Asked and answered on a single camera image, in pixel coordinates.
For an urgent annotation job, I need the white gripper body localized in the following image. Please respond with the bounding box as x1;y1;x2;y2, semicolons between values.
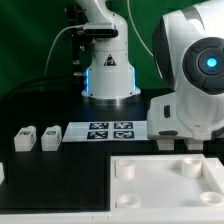
147;93;224;141

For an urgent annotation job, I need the white square tabletop part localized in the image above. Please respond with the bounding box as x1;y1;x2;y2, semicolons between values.
110;154;224;209

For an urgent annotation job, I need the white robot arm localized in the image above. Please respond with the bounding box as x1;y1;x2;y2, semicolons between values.
76;0;224;141

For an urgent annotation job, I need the sheet with four tags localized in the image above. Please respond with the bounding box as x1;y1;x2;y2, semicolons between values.
63;121;147;143

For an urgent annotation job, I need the white block left edge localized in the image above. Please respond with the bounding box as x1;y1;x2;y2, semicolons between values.
0;163;5;185

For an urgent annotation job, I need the white front rail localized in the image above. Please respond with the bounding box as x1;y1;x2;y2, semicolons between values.
0;211;224;224

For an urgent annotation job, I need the black cable bundle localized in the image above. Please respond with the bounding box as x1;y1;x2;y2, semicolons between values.
0;75;84;104

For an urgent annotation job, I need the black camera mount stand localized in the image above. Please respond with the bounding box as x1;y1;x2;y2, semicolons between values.
65;3;93;76

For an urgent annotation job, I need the white cable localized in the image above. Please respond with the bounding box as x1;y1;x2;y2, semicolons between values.
43;0;154;78

